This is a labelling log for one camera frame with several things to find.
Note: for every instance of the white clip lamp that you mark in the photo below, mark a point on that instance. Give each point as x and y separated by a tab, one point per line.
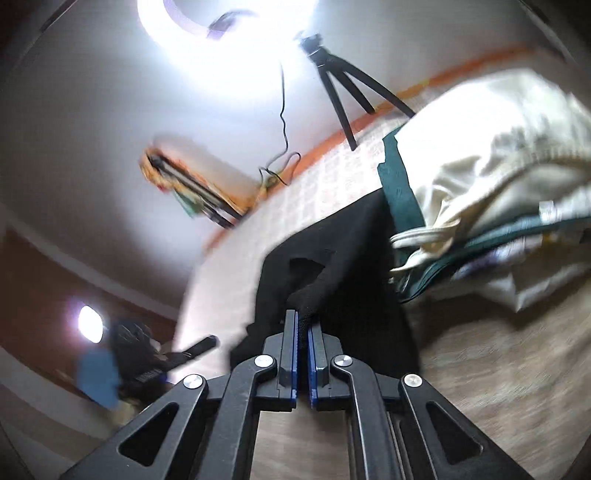
90	323

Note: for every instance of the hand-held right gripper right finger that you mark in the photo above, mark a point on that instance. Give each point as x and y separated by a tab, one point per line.
313	369

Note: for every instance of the black t-shirt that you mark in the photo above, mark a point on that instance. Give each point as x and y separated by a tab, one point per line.
360	258

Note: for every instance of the small black tripod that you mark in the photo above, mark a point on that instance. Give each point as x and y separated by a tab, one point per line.
334	87

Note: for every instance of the black gooseneck holder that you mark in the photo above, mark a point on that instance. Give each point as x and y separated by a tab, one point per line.
221	23

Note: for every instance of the colourful patterned cloth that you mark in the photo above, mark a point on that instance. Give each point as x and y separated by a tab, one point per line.
184	203

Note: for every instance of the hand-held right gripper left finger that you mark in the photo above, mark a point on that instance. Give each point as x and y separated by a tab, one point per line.
294	369

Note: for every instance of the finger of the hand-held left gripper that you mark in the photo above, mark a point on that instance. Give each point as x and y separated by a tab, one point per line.
198	347

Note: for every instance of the white printed garment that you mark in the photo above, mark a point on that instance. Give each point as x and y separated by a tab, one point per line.
498	258

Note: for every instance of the folded silver tripod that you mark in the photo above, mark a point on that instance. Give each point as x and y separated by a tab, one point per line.
194	187

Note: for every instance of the white folded garment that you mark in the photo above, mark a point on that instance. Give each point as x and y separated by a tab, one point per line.
531	290

